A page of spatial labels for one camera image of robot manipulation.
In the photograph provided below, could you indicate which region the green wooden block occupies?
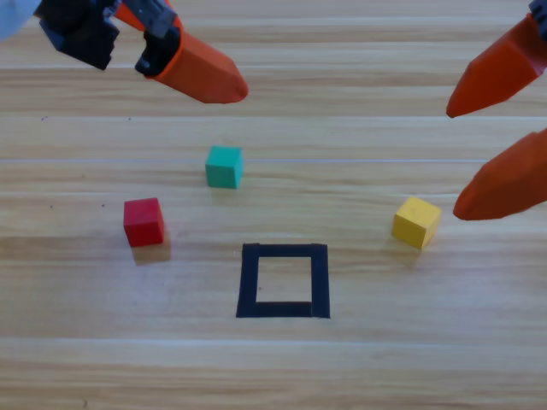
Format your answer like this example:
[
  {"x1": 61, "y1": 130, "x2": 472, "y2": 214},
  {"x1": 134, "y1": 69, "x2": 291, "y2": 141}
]
[{"x1": 203, "y1": 144, "x2": 244, "y2": 190}]

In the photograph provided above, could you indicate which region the yellow wooden block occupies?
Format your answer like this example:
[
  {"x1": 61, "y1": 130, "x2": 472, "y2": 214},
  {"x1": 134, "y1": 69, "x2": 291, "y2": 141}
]
[{"x1": 391, "y1": 196, "x2": 443, "y2": 250}]

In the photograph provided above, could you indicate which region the black tape square outline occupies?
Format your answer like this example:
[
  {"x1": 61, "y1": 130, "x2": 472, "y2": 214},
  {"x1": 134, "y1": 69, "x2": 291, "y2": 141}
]
[{"x1": 235, "y1": 242, "x2": 332, "y2": 320}]

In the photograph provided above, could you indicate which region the red wooden block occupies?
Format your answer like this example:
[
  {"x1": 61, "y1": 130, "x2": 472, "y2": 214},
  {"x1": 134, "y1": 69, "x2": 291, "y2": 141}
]
[{"x1": 122, "y1": 196, "x2": 166, "y2": 249}]

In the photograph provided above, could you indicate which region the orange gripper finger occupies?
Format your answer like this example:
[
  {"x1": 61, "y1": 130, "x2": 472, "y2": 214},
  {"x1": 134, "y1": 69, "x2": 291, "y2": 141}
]
[{"x1": 451, "y1": 126, "x2": 547, "y2": 222}]

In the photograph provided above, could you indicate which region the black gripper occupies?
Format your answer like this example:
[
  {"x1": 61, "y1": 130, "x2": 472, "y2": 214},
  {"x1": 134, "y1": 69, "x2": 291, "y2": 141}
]
[
  {"x1": 33, "y1": 0, "x2": 250, "y2": 106},
  {"x1": 445, "y1": 0, "x2": 547, "y2": 120}
]

